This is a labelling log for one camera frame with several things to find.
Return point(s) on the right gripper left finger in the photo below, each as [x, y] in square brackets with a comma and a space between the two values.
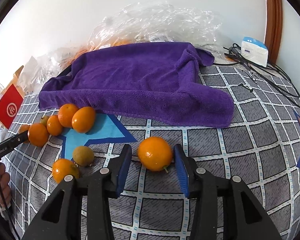
[60, 215]

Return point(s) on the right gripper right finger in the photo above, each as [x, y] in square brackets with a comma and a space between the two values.
[243, 215]

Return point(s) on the large orange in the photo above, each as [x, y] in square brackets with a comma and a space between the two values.
[23, 131]
[38, 135]

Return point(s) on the small brownish kiwi fruit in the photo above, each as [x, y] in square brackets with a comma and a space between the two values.
[44, 120]

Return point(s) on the green-brown fruit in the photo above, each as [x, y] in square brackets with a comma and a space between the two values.
[83, 156]

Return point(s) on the person's left hand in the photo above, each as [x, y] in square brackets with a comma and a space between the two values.
[4, 183]

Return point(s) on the red paper bag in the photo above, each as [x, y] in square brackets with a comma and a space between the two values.
[10, 103]

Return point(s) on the grey checkered tablecloth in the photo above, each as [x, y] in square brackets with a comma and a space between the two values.
[261, 146]

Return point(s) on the purple towel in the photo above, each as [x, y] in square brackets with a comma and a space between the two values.
[158, 81]

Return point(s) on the white blue charger box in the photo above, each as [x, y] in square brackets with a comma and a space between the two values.
[254, 51]

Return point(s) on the clear plastic bag of fruit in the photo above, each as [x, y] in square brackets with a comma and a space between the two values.
[136, 23]

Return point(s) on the brown wooden door frame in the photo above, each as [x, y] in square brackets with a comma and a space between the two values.
[274, 27]

